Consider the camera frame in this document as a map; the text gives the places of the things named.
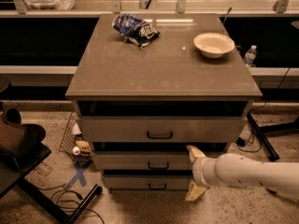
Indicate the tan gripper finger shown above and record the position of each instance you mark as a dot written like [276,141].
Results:
[194,191]
[195,153]

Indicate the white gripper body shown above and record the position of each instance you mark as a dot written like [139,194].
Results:
[198,171]

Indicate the grey drawer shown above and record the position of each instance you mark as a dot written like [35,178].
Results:
[161,129]
[146,182]
[141,160]

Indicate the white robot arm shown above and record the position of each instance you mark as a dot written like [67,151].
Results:
[236,171]

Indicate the grey drawer cabinet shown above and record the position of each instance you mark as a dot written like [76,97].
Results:
[168,78]

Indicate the grey bottom drawer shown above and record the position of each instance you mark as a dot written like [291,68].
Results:
[146,182]

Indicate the grey top drawer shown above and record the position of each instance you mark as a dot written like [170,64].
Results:
[161,129]

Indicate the black stand leg right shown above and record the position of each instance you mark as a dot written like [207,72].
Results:
[263,131]

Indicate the white paper bowl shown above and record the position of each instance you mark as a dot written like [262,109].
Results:
[213,45]

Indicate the clear plastic water bottle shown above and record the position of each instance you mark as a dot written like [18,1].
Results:
[249,56]

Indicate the blue tape cross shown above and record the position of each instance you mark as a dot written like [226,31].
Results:
[79,176]

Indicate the blue crumpled chip bag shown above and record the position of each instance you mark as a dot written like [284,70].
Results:
[134,29]

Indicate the black table leg base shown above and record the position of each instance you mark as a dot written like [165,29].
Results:
[63,214]

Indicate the wire mesh basket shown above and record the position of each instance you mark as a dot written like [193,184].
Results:
[69,141]

